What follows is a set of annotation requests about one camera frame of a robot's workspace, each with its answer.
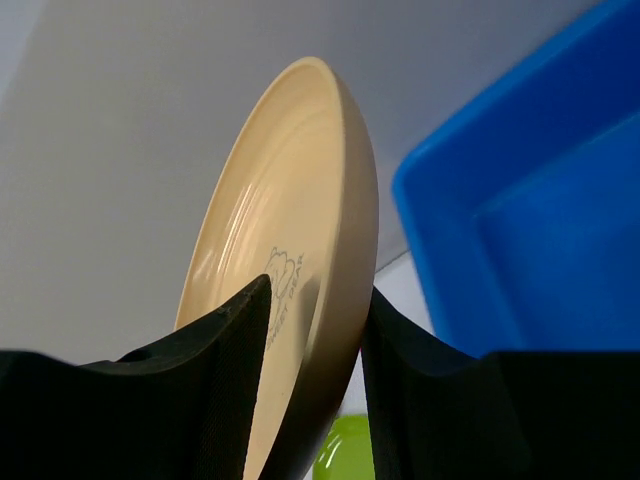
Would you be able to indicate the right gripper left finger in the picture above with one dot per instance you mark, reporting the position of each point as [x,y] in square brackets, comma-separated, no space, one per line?
[178,408]

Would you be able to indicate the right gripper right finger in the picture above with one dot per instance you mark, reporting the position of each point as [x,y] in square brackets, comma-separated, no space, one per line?
[437,413]

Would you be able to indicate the beige round plate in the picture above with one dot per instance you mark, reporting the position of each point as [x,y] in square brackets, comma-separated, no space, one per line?
[297,201]

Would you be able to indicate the blue plastic bin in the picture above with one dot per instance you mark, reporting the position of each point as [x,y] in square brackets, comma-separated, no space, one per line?
[522,211]

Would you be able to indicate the green round plate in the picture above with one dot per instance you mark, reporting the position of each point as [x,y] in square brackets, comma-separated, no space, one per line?
[346,452]

